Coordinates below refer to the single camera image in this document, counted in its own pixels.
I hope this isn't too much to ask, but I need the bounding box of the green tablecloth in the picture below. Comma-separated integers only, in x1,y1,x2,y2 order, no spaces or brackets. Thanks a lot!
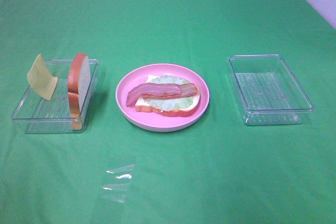
1,0,335,223

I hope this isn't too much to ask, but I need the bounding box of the bread slice from tray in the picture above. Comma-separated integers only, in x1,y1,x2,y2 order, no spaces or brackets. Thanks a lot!
135,84,201,117

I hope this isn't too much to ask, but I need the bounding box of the clear tape patch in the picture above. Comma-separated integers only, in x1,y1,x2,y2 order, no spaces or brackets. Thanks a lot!
99,154,136,204

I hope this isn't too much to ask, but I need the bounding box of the clear plastic tray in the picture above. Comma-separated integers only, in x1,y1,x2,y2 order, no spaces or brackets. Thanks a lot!
227,55,314,126
12,59,99,134

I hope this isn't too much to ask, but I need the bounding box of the right clear plastic tray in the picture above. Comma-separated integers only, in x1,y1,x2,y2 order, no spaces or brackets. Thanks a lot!
227,55,314,126

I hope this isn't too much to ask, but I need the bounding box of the long bacon strip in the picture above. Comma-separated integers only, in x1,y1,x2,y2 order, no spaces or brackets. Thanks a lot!
141,83,199,100

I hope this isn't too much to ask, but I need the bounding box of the yellow cheese slice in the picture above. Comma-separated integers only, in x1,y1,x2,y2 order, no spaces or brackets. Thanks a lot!
27,54,58,101

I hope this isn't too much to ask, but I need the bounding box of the green lettuce leaf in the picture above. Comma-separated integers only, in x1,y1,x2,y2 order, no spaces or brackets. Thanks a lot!
137,75,200,111

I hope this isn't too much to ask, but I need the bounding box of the pink round plate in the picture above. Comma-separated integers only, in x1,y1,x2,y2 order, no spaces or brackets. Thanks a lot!
115,63,210,132

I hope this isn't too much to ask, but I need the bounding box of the left clear plastic tray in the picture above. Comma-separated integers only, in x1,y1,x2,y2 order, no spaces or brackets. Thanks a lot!
12,59,99,134

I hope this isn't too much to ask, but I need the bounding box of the bread slice in left tray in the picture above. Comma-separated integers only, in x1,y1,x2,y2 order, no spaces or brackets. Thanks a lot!
68,53,91,131

